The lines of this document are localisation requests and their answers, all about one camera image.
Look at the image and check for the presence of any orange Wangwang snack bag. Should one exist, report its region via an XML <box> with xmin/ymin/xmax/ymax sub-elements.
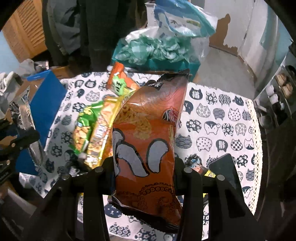
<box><xmin>106</xmin><ymin>62</ymin><xmax>140</xmax><ymax>96</ymax></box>

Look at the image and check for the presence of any blue white plastic bag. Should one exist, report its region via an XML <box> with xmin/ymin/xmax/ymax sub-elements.
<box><xmin>154</xmin><ymin>1</ymin><xmax>218</xmax><ymax>38</ymax></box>

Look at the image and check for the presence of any cat pattern tablecloth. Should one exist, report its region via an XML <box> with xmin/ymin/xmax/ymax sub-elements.
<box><xmin>19</xmin><ymin>71</ymin><xmax>263</xmax><ymax>241</ymax></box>

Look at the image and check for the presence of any dark hanging jacket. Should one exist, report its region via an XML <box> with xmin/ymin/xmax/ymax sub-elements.
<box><xmin>42</xmin><ymin>0</ymin><xmax>147</xmax><ymax>72</ymax></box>

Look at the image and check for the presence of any large red-orange snack bag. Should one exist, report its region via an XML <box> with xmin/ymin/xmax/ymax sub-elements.
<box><xmin>110</xmin><ymin>69</ymin><xmax>189</xmax><ymax>232</ymax></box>

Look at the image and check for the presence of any blue cardboard box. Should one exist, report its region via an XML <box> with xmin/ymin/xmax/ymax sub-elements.
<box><xmin>16</xmin><ymin>69</ymin><xmax>68</xmax><ymax>176</ymax></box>

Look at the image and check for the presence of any green bean snack bag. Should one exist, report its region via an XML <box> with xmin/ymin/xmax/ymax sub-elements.
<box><xmin>70</xmin><ymin>100</ymin><xmax>104</xmax><ymax>155</ymax></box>

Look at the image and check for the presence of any black smartphone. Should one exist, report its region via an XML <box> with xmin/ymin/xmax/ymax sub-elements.
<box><xmin>208</xmin><ymin>153</ymin><xmax>245</xmax><ymax>200</ymax></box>

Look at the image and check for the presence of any white shoe rack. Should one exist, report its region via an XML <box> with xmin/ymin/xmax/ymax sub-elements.
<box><xmin>253</xmin><ymin>50</ymin><xmax>295</xmax><ymax>132</ymax></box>

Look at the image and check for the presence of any small black snack packet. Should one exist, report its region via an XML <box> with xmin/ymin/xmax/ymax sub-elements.
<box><xmin>185</xmin><ymin>154</ymin><xmax>216</xmax><ymax>178</ymax></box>

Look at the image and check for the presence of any wooden louvered door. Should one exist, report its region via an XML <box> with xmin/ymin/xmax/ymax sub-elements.
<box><xmin>2</xmin><ymin>0</ymin><xmax>47</xmax><ymax>62</ymax></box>

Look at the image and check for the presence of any teal box with plastic bags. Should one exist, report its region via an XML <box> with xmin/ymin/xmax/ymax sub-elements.
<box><xmin>111</xmin><ymin>27</ymin><xmax>209</xmax><ymax>82</ymax></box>

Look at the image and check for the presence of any yellow long snack pack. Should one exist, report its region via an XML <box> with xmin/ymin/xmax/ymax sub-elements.
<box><xmin>84</xmin><ymin>96</ymin><xmax>124</xmax><ymax>169</ymax></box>

